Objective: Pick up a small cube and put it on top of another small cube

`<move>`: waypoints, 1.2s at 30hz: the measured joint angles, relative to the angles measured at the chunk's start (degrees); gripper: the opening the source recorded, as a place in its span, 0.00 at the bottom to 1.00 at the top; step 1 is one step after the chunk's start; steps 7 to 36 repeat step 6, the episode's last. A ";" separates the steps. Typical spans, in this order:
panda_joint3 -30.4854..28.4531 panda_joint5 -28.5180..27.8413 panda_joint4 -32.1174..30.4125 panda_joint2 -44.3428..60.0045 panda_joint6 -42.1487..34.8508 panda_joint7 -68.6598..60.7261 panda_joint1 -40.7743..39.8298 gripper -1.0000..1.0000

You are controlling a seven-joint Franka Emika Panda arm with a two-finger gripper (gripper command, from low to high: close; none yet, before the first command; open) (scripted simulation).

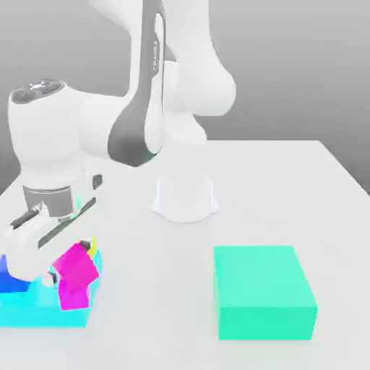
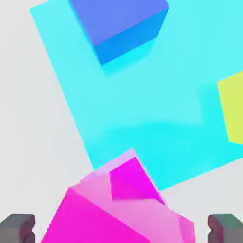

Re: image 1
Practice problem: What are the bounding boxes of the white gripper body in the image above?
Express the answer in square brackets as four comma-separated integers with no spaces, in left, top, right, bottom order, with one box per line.
[4,192,100,283]

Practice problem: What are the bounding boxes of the small magenta cube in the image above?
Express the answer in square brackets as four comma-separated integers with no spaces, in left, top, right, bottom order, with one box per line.
[52,241,101,312]

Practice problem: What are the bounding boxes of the small blue cube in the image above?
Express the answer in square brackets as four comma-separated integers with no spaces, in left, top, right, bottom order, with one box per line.
[0,254,32,293]

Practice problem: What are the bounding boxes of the large cyan box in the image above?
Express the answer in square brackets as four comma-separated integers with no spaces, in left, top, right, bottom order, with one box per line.
[0,247,104,330]

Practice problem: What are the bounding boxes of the large turquoise green box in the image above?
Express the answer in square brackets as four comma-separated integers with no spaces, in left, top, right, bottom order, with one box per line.
[213,245,319,341]

